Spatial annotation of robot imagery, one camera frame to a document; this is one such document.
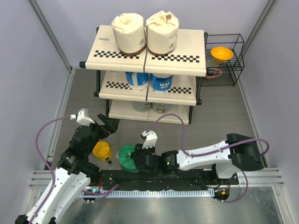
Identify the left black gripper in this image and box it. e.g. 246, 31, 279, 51
85, 113, 120, 154

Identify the green paper roll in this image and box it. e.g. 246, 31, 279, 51
117, 145, 140, 173

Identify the grey paper roll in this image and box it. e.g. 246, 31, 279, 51
152, 103, 171, 114
132, 101, 151, 112

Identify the blue roll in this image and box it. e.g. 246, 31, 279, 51
150, 73, 173, 91
125, 72, 149, 91

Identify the blue roll front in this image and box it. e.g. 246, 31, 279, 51
150, 73, 173, 91

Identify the cream roll with brown band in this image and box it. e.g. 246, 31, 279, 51
111, 13, 147, 56

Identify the cream paper roll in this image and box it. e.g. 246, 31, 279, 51
146, 10, 179, 55

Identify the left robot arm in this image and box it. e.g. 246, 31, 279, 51
15, 109, 120, 224

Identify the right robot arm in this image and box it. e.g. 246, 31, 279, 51
131, 133, 264, 184

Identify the cream three-tier checkered shelf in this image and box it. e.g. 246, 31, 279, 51
79, 25, 207, 125

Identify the pink object in rack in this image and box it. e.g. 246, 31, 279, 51
205, 68, 222, 79

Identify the yellow bowl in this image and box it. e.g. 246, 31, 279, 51
210, 47, 234, 63

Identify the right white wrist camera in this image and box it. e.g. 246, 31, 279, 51
141, 130, 157, 149

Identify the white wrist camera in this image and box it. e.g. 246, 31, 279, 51
70, 108, 95, 126
141, 130, 157, 149

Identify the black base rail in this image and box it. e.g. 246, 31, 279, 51
92, 169, 239, 191

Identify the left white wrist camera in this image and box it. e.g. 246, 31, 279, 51
70, 108, 95, 126

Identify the yellow cup with handle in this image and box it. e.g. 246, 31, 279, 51
92, 141, 113, 164

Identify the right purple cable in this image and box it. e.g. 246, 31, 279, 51
147, 113, 271, 203

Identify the purple cable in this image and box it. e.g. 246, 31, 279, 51
147, 113, 271, 203
28, 116, 120, 224

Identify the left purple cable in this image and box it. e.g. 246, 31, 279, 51
28, 116, 120, 224

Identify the white slotted cable duct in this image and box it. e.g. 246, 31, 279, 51
80, 189, 215, 198

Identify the black wire basket rack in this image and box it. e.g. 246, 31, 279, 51
196, 32, 245, 86

